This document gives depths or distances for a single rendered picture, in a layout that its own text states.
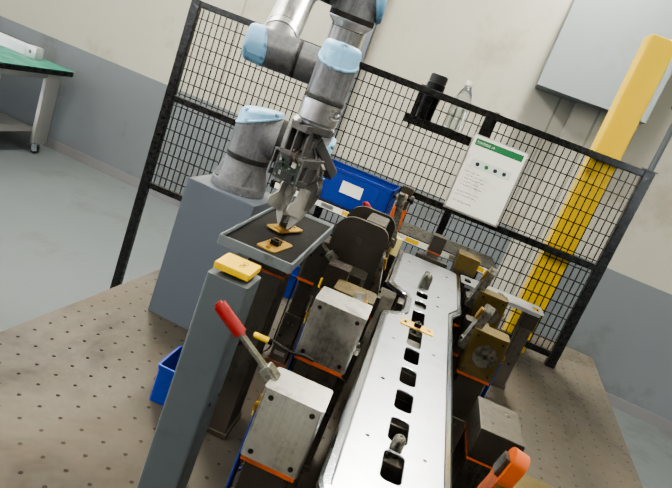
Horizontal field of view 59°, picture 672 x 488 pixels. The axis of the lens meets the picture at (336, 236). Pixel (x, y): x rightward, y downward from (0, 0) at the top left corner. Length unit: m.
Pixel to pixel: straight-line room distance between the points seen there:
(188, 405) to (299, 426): 0.24
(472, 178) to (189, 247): 1.20
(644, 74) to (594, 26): 1.63
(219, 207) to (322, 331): 0.60
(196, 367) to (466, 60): 3.66
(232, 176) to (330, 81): 0.57
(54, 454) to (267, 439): 0.47
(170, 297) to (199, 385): 0.71
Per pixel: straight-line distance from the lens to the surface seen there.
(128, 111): 5.28
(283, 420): 0.87
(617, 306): 4.57
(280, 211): 1.18
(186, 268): 1.65
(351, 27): 1.53
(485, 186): 2.38
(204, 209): 1.59
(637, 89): 2.49
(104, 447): 1.25
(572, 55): 4.06
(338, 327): 1.07
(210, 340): 0.97
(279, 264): 1.01
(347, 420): 0.96
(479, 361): 1.50
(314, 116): 1.10
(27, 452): 1.22
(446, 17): 4.45
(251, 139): 1.57
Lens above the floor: 1.49
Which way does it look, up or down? 15 degrees down
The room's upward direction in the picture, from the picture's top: 21 degrees clockwise
